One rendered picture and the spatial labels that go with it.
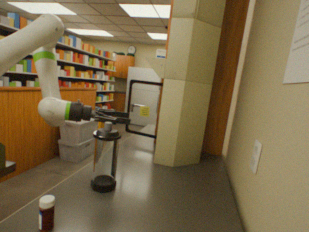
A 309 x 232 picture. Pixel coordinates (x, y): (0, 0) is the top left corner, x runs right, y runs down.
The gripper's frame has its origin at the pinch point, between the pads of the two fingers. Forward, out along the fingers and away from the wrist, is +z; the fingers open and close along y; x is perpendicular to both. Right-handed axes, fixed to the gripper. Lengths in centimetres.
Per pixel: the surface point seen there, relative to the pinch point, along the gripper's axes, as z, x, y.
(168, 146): 26.0, 11.3, -4.7
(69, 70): -73, 33, 341
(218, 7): 40, -63, 9
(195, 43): 29, -43, 3
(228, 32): 60, -56, 27
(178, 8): 18, -57, 9
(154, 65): 12.0, -28.3, 8.0
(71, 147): -42, 127, 196
